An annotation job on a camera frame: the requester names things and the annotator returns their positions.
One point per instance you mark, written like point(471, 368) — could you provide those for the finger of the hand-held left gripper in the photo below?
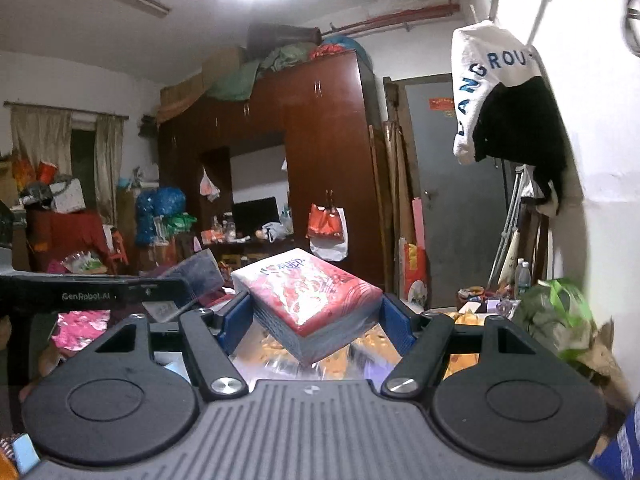
point(167, 291)
point(205, 299)

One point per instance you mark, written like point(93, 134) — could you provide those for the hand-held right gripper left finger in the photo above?
point(235, 321)

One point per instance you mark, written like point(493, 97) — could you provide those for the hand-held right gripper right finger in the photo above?
point(397, 322)

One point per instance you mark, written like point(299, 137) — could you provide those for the purple box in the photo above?
point(197, 271)

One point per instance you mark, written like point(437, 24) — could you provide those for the red white tissue pack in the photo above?
point(310, 300)

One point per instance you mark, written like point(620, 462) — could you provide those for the pink floral blanket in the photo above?
point(80, 327)

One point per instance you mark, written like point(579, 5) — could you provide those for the red cloth covered furniture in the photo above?
point(65, 240)

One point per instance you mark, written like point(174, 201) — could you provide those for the red plastic stool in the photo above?
point(117, 250)

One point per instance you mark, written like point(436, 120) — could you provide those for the green plastic basket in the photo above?
point(180, 222)

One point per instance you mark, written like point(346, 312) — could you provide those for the blue plastic bags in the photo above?
point(160, 210)

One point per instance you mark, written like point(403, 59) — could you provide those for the black monitor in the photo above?
point(255, 216)

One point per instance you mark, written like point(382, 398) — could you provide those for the white dotted gift box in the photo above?
point(67, 196)

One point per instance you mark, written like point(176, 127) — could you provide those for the white hanging plastic bag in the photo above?
point(209, 185)

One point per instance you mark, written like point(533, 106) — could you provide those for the red orange hanging bag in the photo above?
point(325, 225)

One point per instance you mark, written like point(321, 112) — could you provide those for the clear plastic bottle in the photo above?
point(522, 277)

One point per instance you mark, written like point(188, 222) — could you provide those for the grey door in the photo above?
point(460, 200)

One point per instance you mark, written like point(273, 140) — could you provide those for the metal crutches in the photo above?
point(510, 225)

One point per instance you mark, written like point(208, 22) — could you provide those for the green white shopping bag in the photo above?
point(555, 315)

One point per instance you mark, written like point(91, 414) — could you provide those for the beige curtains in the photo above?
point(42, 135)

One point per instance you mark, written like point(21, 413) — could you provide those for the brown wooden wardrobe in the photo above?
point(320, 160)

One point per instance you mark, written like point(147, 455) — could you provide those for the brown paper bag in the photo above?
point(610, 360)

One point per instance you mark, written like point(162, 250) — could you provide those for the red door sticker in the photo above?
point(442, 106)

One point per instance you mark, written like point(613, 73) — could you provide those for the green cloth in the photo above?
point(250, 75)

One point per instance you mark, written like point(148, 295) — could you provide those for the white black hanging jacket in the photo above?
point(500, 110)

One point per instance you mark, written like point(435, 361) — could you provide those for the blue shopping bag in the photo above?
point(620, 445)

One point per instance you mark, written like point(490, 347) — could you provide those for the red ceiling pipe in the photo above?
point(400, 17)

